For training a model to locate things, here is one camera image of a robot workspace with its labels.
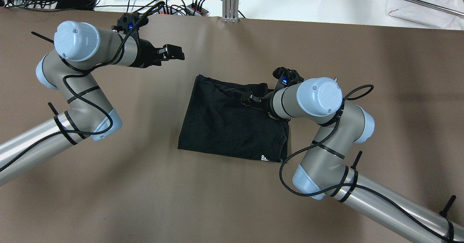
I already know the black power strip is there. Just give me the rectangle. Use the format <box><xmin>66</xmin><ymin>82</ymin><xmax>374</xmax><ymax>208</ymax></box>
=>
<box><xmin>155</xmin><ymin>4</ymin><xmax>210</xmax><ymax>17</ymax></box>

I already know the dark t-shirt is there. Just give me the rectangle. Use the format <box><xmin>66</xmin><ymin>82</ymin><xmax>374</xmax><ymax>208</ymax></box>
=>
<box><xmin>178</xmin><ymin>75</ymin><xmax>289</xmax><ymax>162</ymax></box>

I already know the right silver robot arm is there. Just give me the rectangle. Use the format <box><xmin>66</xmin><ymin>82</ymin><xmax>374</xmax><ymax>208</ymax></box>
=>
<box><xmin>240</xmin><ymin>77</ymin><xmax>463</xmax><ymax>243</ymax></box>

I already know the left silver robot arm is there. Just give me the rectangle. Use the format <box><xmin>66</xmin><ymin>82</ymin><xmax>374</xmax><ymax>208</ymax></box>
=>
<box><xmin>1</xmin><ymin>21</ymin><xmax>185</xmax><ymax>185</ymax></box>

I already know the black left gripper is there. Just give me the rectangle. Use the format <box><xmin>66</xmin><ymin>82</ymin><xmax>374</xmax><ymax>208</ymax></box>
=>
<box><xmin>135</xmin><ymin>40</ymin><xmax>185</xmax><ymax>68</ymax></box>

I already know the aluminium frame cage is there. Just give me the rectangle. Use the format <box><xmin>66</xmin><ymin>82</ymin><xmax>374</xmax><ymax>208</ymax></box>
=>
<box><xmin>222</xmin><ymin>0</ymin><xmax>239</xmax><ymax>23</ymax></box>

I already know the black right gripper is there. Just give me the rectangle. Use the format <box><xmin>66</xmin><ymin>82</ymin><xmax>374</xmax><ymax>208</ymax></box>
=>
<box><xmin>240</xmin><ymin>91</ymin><xmax>290</xmax><ymax>122</ymax></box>

